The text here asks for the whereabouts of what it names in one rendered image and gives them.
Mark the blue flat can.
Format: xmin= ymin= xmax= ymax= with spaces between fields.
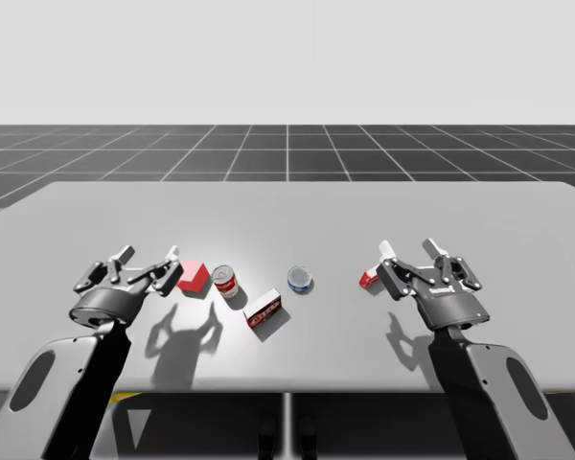
xmin=287 ymin=265 xmax=315 ymax=295

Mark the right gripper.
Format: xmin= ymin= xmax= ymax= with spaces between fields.
xmin=377 ymin=237 xmax=492 ymax=333

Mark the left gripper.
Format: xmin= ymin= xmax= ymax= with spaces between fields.
xmin=68 ymin=244 xmax=185 ymax=330

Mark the red and white carton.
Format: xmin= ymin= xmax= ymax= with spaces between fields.
xmin=241 ymin=287 xmax=285 ymax=332

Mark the red and white can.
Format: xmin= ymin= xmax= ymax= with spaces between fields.
xmin=211 ymin=264 xmax=242 ymax=300

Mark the red cube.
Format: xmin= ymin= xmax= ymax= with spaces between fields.
xmin=175 ymin=260 xmax=211 ymax=300

